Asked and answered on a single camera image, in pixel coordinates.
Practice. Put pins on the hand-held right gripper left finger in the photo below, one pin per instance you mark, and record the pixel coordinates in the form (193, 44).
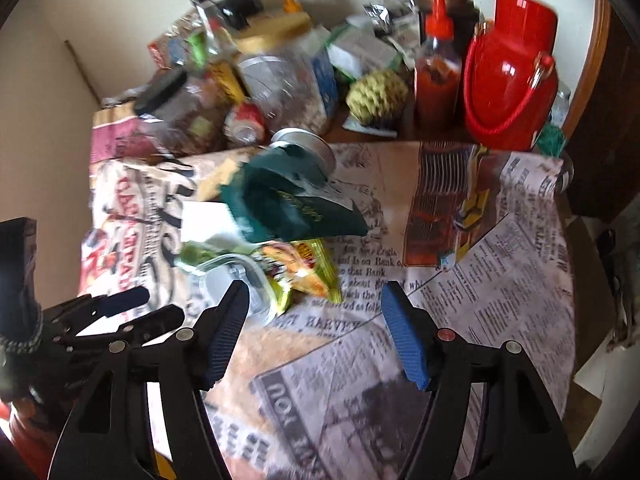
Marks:
(227, 325)

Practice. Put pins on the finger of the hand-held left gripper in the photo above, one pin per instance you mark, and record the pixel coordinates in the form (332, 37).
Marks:
(125, 300)
(155, 321)

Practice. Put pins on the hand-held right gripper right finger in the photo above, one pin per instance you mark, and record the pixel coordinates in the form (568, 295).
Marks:
(405, 340)

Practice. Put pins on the clear plastic cup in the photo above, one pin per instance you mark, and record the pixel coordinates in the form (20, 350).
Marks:
(220, 280)

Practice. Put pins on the yellow snack packet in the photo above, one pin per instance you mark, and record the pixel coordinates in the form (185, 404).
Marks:
(305, 270)

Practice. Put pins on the white paper sheet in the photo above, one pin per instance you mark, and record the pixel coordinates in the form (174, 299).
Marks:
(205, 222)

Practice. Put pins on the dark green snack packet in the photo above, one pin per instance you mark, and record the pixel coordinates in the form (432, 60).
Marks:
(280, 205)

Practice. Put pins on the light green plastic wrapper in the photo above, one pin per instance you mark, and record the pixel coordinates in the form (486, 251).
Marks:
(205, 252)

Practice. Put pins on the newspaper print tablecloth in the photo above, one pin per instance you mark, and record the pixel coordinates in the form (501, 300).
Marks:
(500, 280)

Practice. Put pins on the clear jar with black lid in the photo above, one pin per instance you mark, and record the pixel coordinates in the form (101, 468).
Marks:
(185, 115)

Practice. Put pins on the metal tin can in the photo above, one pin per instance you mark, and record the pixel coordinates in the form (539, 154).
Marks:
(305, 142)

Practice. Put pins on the small red and white can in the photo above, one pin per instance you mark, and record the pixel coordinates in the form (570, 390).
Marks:
(245, 125)

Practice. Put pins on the green custard apple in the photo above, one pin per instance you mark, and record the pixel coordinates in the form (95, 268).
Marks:
(377, 95)

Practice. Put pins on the green net pouch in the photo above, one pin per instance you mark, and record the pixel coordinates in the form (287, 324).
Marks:
(551, 139)

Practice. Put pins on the clear jar with beige lid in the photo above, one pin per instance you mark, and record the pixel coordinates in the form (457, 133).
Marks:
(285, 80)

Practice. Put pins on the red chili sauce bottle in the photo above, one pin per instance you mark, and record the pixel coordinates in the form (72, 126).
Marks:
(436, 80)

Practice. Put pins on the red thermos jug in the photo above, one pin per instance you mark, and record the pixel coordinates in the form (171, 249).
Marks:
(505, 75)

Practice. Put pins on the clear glass bottle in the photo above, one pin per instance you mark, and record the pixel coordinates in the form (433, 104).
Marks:
(212, 30)

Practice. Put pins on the white and green carton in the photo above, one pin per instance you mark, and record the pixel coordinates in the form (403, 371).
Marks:
(360, 50)

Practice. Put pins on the silver foil packets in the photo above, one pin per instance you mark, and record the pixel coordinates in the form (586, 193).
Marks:
(390, 10)

